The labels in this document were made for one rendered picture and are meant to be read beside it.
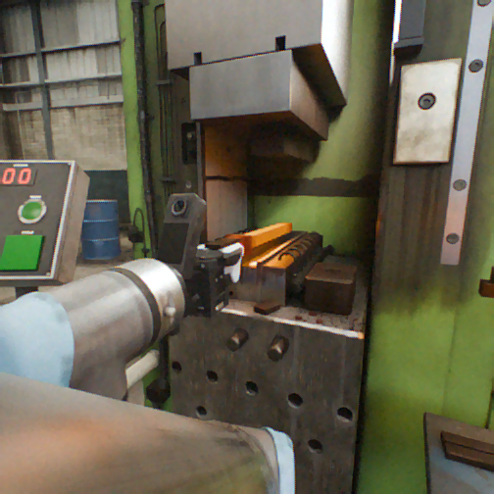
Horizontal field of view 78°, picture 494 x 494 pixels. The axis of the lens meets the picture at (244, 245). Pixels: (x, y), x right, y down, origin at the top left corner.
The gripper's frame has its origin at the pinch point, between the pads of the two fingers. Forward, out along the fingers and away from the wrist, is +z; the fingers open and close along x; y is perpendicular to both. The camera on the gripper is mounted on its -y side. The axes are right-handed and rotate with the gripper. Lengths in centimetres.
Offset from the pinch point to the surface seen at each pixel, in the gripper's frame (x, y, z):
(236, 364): -0.2, 23.8, 1.0
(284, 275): 7.1, 7.1, 7.5
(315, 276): 12.7, 6.8, 8.0
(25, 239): -43.9, 1.0, -8.2
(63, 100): -714, -202, 508
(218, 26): -6.3, -37.4, 8.0
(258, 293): 1.8, 11.4, 7.3
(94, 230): -373, 64, 276
